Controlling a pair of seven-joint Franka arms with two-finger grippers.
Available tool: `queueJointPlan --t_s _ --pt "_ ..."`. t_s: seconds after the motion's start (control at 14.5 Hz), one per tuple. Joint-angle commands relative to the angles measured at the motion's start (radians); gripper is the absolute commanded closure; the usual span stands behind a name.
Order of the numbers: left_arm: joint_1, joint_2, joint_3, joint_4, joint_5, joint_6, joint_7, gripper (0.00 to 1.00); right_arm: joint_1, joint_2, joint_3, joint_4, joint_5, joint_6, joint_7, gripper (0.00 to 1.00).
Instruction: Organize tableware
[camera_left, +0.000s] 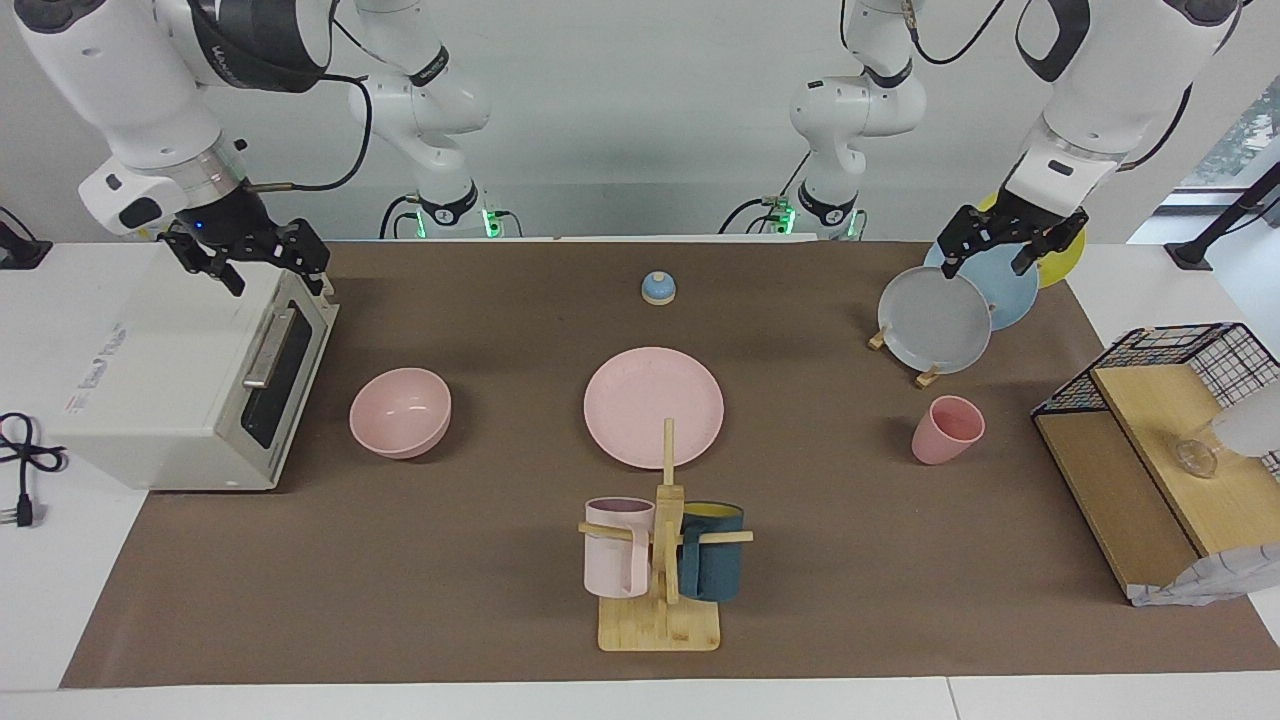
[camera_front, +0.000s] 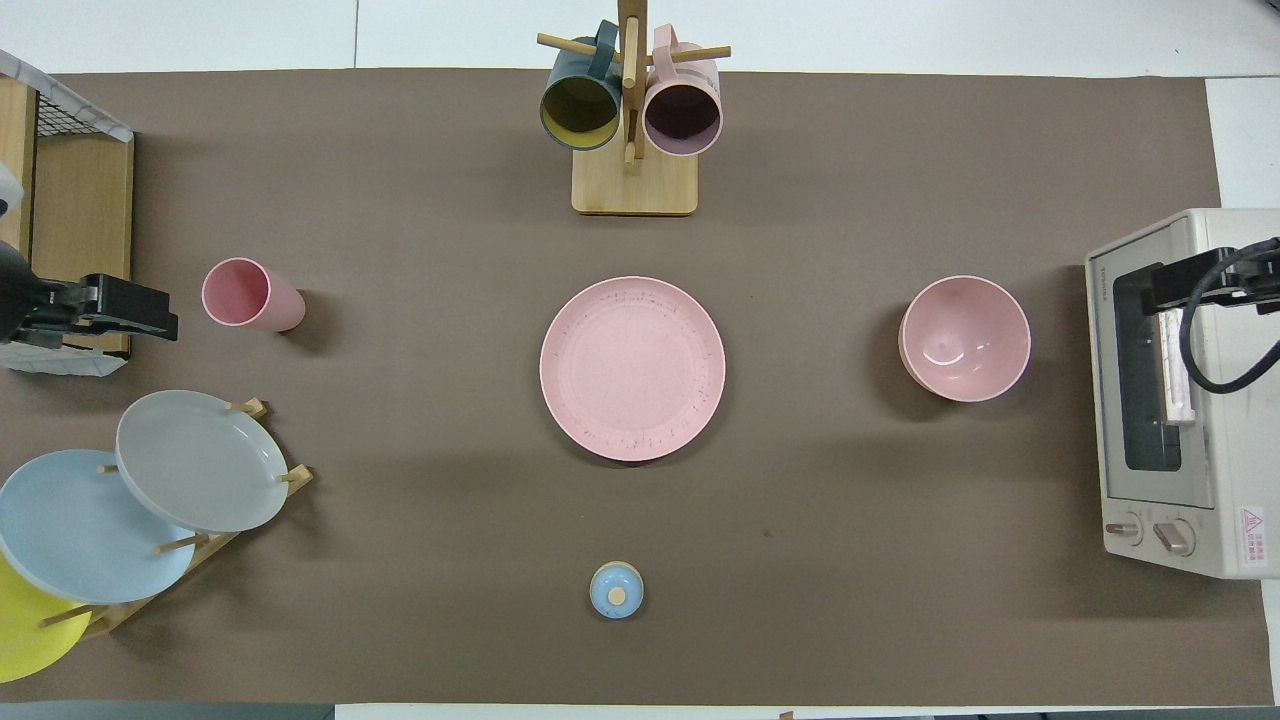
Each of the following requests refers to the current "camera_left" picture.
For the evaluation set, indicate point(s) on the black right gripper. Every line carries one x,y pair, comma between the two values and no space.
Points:
250,240

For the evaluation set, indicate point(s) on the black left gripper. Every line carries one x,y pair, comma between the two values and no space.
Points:
1010,225

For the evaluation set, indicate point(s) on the pink bowl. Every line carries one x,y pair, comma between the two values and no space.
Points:
400,410

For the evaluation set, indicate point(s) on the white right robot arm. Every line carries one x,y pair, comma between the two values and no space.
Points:
120,80

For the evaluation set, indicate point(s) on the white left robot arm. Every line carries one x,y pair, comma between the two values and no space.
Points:
1120,80

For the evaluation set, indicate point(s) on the light blue plate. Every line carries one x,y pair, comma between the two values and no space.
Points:
1010,295

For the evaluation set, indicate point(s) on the yellow plate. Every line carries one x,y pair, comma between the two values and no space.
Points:
1062,262

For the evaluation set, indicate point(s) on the grey plate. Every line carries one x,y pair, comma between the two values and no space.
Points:
932,320

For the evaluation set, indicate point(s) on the wooden plate rack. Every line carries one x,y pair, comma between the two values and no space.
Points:
927,378

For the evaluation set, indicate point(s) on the white toaster oven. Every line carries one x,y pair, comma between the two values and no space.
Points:
150,380

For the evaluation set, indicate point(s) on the black stand leg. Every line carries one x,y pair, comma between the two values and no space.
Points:
1215,225

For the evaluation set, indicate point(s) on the glass window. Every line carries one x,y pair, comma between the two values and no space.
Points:
1240,130

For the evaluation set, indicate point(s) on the clear glass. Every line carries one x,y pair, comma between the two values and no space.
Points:
1196,460

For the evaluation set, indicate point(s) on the small blue call bell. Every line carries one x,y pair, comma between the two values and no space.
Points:
659,290

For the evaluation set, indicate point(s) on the pink plate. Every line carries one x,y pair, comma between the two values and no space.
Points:
640,400

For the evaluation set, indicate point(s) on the brown table mat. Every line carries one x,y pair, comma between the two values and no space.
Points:
500,600

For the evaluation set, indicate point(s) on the dark teal mug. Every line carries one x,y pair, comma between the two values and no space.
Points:
715,560

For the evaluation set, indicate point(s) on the pink mug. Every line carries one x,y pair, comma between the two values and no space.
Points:
612,555

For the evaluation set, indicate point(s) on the wooden mug rack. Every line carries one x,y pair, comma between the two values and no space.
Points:
660,625

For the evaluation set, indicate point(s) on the black clamp mount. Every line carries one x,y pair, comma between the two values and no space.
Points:
20,252

